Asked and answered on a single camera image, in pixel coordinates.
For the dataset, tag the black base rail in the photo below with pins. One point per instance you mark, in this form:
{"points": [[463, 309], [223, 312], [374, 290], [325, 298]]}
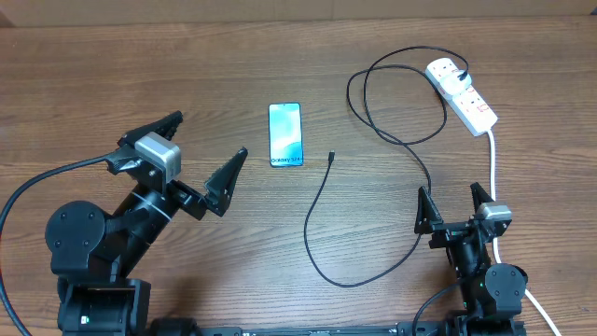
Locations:
{"points": [[399, 329]]}

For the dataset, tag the white charger plug adapter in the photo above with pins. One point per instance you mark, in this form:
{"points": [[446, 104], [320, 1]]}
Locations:
{"points": [[455, 83]]}

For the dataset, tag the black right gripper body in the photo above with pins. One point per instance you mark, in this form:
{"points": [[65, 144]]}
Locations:
{"points": [[448, 231]]}

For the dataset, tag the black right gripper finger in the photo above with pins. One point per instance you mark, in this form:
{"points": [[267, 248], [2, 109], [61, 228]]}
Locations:
{"points": [[479, 195], [428, 218]]}

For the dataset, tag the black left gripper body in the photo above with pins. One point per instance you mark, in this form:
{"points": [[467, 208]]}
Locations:
{"points": [[184, 197]]}

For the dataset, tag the white power strip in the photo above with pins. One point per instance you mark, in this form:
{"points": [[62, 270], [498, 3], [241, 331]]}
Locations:
{"points": [[469, 106]]}

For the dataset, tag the Samsung Galaxy smartphone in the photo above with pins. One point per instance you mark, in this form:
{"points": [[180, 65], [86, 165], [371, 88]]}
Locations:
{"points": [[285, 133]]}

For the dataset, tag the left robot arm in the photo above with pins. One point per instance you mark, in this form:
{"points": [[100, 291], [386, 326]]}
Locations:
{"points": [[94, 252]]}

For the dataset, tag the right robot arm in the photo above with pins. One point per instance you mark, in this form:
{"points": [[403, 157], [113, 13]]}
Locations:
{"points": [[491, 291]]}

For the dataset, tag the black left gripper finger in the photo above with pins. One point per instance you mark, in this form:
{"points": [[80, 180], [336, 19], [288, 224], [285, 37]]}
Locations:
{"points": [[220, 185], [165, 127]]}

